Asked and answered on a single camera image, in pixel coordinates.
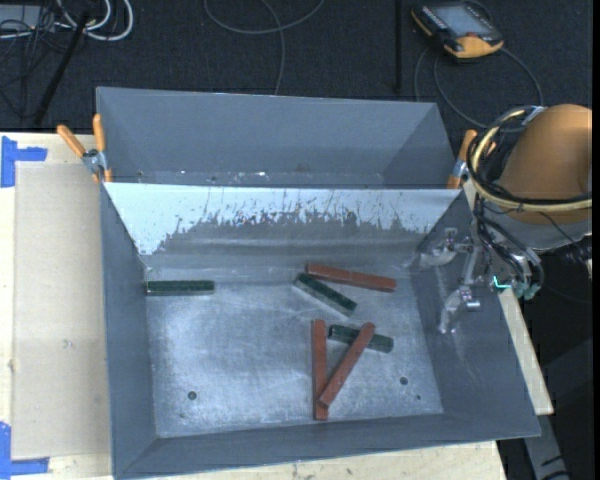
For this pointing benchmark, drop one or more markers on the red-brown flat block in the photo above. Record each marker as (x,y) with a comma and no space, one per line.
(319,368)
(347,363)
(352,278)

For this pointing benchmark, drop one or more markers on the grey metal bin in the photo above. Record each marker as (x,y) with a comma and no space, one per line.
(260,363)

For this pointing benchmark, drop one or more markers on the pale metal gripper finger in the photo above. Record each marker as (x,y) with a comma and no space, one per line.
(449,248)
(461,303)

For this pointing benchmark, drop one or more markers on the dark green flat block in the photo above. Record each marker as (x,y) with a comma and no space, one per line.
(326,295)
(382,342)
(180,287)

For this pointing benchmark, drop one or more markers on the pale wood flat board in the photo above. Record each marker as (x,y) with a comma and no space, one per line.
(60,318)

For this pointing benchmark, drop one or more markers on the black cylinder on white bracket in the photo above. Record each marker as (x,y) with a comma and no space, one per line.
(576,256)

